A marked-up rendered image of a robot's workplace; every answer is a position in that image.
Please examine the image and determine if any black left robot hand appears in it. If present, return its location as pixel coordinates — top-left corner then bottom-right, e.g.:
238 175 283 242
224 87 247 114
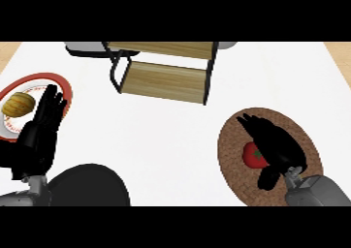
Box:
0 83 70 181

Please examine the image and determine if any wooden tiered shelf black frame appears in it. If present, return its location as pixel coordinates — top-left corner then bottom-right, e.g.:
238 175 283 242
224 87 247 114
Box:
102 42 221 107

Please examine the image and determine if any brown round woven placemat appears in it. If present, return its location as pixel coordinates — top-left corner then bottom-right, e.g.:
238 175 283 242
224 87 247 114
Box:
216 107 326 207

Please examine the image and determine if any red tomato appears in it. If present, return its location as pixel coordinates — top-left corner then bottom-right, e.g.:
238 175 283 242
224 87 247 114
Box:
241 141 272 170

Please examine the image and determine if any black round pan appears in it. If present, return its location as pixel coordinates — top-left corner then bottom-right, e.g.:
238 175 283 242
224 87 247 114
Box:
46 163 132 207

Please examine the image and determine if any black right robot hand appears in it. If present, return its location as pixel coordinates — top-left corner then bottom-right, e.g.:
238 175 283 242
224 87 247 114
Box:
235 112 309 191

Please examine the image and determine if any red rimmed white plate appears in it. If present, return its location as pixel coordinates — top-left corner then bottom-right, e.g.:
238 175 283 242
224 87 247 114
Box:
0 72 74 142

